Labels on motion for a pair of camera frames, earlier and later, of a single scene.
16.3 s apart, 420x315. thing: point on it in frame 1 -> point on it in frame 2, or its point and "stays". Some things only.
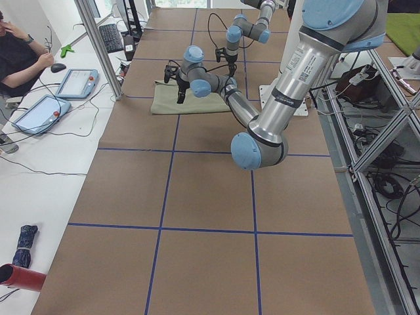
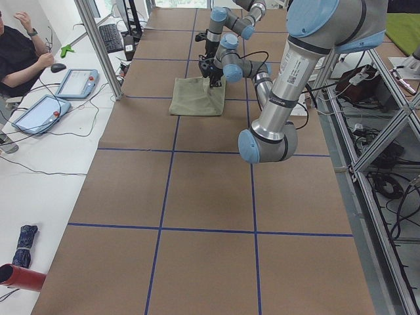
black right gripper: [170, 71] -> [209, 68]
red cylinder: [20, 277] stays
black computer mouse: [57, 67] stays
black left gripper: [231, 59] -> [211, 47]
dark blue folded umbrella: [22, 255] stays
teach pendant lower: [41, 114] stays
